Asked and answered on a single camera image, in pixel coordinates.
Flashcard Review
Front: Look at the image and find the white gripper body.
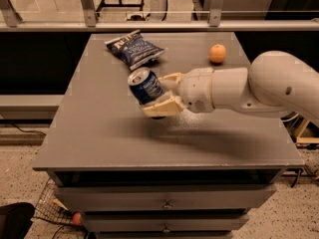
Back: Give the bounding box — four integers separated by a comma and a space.
177, 68, 214, 114

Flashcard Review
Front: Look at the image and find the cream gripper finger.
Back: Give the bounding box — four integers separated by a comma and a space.
141, 91, 186, 118
159, 73, 183, 92

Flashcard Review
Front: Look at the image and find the blue pepsi can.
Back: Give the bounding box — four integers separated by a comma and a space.
128, 67, 164, 105

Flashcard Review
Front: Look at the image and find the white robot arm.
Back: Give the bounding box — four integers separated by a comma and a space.
142, 51, 319, 125

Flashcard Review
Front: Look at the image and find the orange fruit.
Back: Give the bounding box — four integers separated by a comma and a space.
209, 44, 226, 64

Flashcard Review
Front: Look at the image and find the blue chip bag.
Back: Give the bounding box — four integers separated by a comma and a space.
105, 30, 165, 71

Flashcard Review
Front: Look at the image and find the grey drawer cabinet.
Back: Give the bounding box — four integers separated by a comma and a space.
34, 34, 303, 239

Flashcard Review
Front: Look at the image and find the upper grey drawer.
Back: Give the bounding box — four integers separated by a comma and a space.
54, 184, 276, 212

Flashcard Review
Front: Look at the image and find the grey drawer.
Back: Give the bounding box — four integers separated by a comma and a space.
54, 184, 276, 212
83, 212, 249, 233

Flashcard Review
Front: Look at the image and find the black stand base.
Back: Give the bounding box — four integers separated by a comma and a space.
96, 0, 145, 14

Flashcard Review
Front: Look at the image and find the lower grey drawer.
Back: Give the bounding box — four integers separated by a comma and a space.
83, 212, 249, 233

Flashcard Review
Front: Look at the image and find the small orange ball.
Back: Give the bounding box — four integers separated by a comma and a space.
72, 212, 82, 226

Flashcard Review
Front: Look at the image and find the wooden yellow frame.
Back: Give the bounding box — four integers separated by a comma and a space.
292, 119, 319, 144

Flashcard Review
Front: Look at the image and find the wire basket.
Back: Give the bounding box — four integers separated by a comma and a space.
33, 179, 78, 227

